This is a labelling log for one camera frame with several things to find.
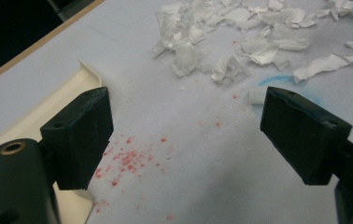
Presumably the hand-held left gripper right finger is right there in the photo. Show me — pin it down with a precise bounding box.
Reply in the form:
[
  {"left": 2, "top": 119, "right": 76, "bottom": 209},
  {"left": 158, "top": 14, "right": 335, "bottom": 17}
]
[{"left": 260, "top": 86, "right": 353, "bottom": 187}]

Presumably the cream plastic dustpan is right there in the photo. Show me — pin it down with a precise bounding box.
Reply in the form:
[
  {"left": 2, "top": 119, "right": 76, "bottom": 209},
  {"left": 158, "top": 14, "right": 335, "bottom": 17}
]
[{"left": 0, "top": 60, "right": 103, "bottom": 224}]

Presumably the white table cover board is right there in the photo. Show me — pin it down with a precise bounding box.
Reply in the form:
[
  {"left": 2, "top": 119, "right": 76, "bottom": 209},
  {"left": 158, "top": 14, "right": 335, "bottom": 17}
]
[{"left": 0, "top": 0, "right": 353, "bottom": 224}]

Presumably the pile of white paper scraps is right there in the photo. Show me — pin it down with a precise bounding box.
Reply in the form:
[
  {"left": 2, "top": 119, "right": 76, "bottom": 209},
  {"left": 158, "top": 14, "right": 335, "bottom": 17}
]
[{"left": 150, "top": 0, "right": 353, "bottom": 105}]

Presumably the metal floor rail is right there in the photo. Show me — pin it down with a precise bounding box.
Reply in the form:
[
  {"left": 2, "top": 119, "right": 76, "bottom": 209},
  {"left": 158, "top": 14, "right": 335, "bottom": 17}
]
[{"left": 47, "top": 0, "right": 98, "bottom": 22}]

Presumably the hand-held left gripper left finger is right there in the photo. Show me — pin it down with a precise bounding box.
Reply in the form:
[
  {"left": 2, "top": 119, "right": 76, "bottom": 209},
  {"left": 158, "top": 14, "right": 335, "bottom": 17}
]
[{"left": 39, "top": 86, "right": 115, "bottom": 191}]

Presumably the wooden table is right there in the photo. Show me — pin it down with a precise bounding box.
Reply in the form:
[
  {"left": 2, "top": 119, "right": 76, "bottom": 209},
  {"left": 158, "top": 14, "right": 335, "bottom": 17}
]
[{"left": 0, "top": 0, "right": 106, "bottom": 91}]

